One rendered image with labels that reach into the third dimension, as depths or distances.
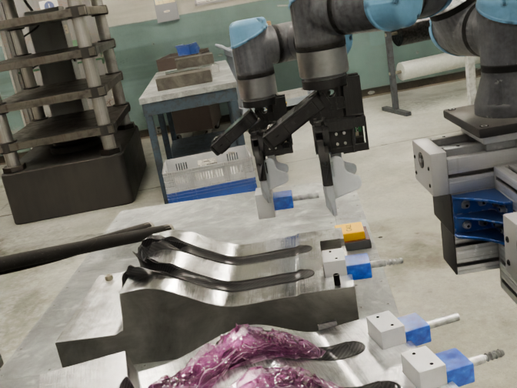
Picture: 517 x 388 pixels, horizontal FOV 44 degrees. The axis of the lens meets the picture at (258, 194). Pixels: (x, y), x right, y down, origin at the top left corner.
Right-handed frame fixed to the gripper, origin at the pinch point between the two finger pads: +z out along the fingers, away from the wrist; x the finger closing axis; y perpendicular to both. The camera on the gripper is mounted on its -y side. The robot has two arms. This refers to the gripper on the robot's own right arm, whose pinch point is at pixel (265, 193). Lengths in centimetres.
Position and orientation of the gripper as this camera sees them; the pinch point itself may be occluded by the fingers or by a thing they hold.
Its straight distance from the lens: 132.9
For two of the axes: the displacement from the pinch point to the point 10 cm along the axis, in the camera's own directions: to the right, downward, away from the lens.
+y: 9.8, -1.5, -0.9
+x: 0.4, -3.1, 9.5
